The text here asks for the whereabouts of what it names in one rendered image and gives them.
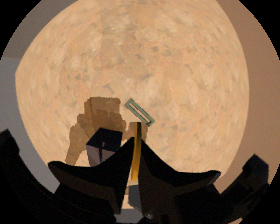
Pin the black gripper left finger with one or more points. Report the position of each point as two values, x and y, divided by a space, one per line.
107 180

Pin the gold coin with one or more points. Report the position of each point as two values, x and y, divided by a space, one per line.
136 152

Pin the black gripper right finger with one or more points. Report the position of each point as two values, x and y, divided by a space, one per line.
158 182

